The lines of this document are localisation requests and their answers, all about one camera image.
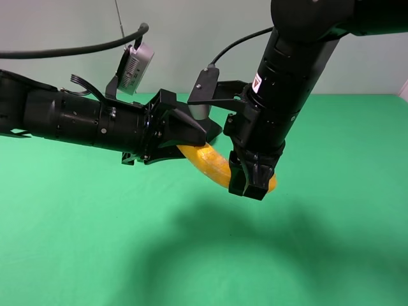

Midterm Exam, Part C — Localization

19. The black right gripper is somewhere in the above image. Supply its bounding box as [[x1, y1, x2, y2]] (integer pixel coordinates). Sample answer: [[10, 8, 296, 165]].
[[224, 85, 302, 200]]

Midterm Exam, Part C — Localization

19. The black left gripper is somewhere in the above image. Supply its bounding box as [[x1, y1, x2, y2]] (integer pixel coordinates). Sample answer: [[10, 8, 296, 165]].
[[122, 89, 207, 165]]

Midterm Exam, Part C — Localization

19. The yellow banana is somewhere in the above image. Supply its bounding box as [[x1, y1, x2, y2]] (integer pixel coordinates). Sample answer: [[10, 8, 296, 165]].
[[177, 143, 277, 193]]

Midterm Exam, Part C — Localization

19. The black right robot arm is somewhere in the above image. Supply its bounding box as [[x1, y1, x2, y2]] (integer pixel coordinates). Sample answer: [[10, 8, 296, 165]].
[[224, 0, 407, 200]]

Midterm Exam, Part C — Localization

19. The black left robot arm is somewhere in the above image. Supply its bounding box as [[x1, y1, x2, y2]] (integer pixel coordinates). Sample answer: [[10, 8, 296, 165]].
[[1, 70, 207, 165]]

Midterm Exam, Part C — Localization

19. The black glasses case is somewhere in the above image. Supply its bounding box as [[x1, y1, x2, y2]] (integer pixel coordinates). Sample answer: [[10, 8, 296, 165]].
[[175, 101, 222, 146]]

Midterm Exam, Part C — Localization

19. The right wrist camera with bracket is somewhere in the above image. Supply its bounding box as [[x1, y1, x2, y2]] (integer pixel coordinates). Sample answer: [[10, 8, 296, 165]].
[[187, 64, 248, 120]]

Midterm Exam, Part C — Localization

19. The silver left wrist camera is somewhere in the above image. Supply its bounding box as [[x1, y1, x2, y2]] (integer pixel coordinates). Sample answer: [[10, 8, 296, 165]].
[[105, 40, 154, 99]]

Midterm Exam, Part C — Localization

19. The black right camera cable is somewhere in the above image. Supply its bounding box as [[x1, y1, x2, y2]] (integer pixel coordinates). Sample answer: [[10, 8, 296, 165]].
[[207, 26, 274, 68]]

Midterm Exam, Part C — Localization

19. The black camera cable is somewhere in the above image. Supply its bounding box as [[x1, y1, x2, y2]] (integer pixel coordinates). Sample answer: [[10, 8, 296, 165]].
[[207, 26, 274, 68], [0, 22, 150, 60]]

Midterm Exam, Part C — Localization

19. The black left camera cable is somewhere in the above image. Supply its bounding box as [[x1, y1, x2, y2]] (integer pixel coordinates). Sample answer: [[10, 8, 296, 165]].
[[0, 22, 150, 60]]

